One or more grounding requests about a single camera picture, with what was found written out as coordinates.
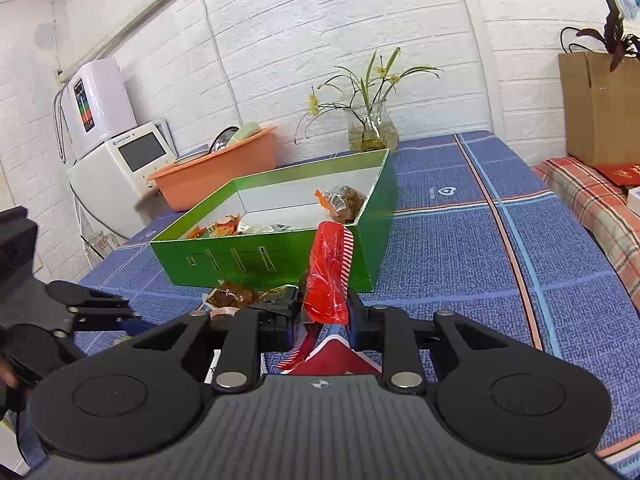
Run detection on red daily nuts packet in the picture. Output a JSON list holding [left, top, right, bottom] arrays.
[[264, 325, 382, 376]]

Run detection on red striped snack packet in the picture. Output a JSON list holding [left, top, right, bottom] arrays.
[[304, 221, 355, 325]]

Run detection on brown dried snack packet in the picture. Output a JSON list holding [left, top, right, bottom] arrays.
[[201, 281, 300, 318]]

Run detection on orange yellow snack packet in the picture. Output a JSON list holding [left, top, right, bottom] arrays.
[[184, 214, 241, 240]]

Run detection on clear snack bag orange top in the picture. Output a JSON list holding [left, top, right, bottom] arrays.
[[314, 185, 367, 224]]

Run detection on green cardboard box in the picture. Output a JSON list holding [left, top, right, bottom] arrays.
[[151, 150, 398, 292]]

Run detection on small candy wrappers in box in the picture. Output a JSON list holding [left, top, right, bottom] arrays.
[[238, 222, 293, 235]]

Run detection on blue patterned tablecloth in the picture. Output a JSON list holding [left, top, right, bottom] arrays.
[[19, 129, 640, 476]]

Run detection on white appliance with screen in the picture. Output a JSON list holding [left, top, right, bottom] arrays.
[[68, 118, 177, 238]]

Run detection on orange plastic basin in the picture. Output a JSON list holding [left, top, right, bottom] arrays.
[[146, 126, 277, 211]]

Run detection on white water purifier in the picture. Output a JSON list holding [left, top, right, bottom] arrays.
[[62, 58, 137, 159]]

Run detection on glass vase with orchid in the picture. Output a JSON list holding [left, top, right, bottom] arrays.
[[293, 47, 442, 153]]

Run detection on plaid orange cloth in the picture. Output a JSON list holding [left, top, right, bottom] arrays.
[[534, 156, 640, 310]]

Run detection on red booklet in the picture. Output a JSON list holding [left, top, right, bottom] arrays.
[[596, 164, 640, 188]]

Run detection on brown paper bag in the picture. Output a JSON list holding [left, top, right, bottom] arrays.
[[557, 0, 640, 167]]

